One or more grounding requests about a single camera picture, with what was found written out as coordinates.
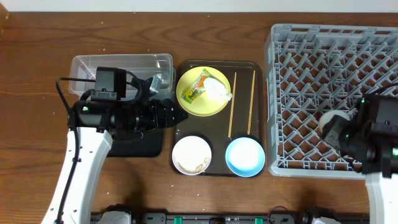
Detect white cup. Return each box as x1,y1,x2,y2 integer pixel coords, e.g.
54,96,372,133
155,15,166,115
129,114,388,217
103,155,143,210
318,110,351,133

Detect yellow plate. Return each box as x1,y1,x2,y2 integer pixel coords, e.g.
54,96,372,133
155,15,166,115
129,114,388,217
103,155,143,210
176,66,232,116

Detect green snack wrapper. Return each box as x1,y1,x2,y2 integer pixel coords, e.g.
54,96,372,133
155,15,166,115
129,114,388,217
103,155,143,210
181,68,213,104

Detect white napkin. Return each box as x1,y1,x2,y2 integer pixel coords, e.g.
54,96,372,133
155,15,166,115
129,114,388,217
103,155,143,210
203,77,233,102

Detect pink bowl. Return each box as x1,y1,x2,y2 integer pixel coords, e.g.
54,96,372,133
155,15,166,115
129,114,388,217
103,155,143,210
172,136,212,175

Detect rice food scraps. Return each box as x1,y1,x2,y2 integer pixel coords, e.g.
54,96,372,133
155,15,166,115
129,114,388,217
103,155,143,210
179,157,211,175

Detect wooden chopstick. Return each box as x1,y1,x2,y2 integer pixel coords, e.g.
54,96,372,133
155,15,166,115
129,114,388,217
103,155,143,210
228,72,237,139
247,70,256,135

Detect light blue bowl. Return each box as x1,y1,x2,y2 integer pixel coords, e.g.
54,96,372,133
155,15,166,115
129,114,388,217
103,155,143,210
224,137,266,177

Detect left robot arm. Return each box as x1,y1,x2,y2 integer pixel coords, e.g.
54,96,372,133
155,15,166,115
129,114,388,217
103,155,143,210
42,67,188,223

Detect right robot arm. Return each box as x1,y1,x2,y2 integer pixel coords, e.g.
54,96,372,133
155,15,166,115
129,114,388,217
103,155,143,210
318,93,397,223

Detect black food waste tray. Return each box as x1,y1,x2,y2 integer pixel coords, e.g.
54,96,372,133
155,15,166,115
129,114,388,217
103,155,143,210
105,99,165,158

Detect clear plastic waste bin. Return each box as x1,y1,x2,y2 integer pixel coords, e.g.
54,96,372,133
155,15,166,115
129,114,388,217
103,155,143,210
70,54,176,100

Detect grey dishwasher rack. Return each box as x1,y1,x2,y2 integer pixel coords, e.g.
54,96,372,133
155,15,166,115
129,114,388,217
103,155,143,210
264,24,397,180

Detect dark brown serving tray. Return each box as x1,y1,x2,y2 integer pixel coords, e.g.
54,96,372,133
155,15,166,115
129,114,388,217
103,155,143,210
174,60,264,177

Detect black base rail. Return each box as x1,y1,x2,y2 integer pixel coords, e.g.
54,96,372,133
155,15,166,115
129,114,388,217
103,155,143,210
90,203,371,224

